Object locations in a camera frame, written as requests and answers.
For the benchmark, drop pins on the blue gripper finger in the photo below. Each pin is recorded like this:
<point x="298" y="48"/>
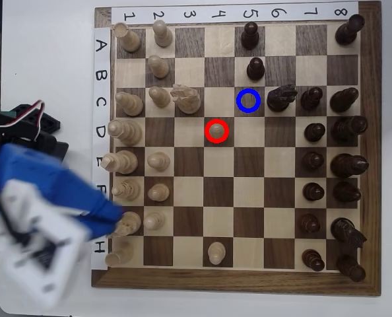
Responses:
<point x="100" y="228"/>
<point x="100" y="206"/>

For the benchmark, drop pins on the light wooden pawn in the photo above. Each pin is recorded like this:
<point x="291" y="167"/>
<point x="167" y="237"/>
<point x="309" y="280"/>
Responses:
<point x="158" y="67"/>
<point x="153" y="220"/>
<point x="217" y="130"/>
<point x="158" y="192"/>
<point x="158" y="162"/>
<point x="163" y="33"/>
<point x="159" y="97"/>
<point x="216" y="252"/>

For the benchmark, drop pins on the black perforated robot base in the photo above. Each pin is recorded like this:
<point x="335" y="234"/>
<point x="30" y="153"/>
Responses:
<point x="49" y="123"/>

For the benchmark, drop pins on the light wooden knight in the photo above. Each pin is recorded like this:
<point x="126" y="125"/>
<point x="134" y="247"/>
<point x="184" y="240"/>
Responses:
<point x="187" y="100"/>
<point x="131" y="223"/>

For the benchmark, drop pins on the light wooden bishop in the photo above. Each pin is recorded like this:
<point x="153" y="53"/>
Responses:
<point x="128" y="190"/>
<point x="131" y="104"/>

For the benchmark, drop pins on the light wooden rook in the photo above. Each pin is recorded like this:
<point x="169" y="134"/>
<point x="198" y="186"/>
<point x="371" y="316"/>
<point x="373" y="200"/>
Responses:
<point x="120" y="256"/>
<point x="128" y="38"/>

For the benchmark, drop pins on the light wooden king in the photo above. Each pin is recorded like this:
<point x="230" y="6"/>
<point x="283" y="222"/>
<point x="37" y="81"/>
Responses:
<point x="121" y="162"/>

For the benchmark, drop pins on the light wooden queen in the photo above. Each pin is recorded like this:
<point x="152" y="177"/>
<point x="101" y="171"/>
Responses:
<point x="126" y="132"/>

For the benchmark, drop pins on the wooden chessboard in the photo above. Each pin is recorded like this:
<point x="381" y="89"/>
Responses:
<point x="189" y="280"/>

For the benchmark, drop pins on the white paper letter strip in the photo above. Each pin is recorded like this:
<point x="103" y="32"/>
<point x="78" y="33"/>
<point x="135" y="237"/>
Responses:
<point x="100" y="59"/>

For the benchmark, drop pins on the dark wooden pawn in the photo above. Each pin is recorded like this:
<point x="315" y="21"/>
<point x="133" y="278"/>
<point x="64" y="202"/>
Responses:
<point x="313" y="191"/>
<point x="309" y="223"/>
<point x="314" y="132"/>
<point x="311" y="98"/>
<point x="313" y="160"/>
<point x="250" y="36"/>
<point x="313" y="260"/>
<point x="255" y="69"/>

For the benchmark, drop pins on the dark wooden knight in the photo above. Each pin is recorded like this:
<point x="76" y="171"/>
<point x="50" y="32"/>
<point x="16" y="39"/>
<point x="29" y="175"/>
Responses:
<point x="280" y="99"/>
<point x="346" y="231"/>

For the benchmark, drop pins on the white paper number strip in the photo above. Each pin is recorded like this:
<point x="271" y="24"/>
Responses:
<point x="202" y="13"/>

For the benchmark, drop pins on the dark wooden bishop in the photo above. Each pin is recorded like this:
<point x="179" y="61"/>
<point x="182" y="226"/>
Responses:
<point x="342" y="100"/>
<point x="346" y="191"/>

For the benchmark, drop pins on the dark wooden king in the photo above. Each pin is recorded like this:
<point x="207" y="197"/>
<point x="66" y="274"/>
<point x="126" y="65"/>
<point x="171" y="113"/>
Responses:
<point x="347" y="165"/>

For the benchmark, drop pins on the dark wooden rook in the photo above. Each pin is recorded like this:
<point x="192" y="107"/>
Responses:
<point x="347" y="31"/>
<point x="350" y="267"/>

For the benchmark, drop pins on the dark wooden queen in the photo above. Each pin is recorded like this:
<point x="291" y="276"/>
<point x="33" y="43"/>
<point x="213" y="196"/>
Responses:
<point x="347" y="129"/>

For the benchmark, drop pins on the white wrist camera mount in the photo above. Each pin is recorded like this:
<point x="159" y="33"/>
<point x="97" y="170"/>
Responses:
<point x="51" y="264"/>

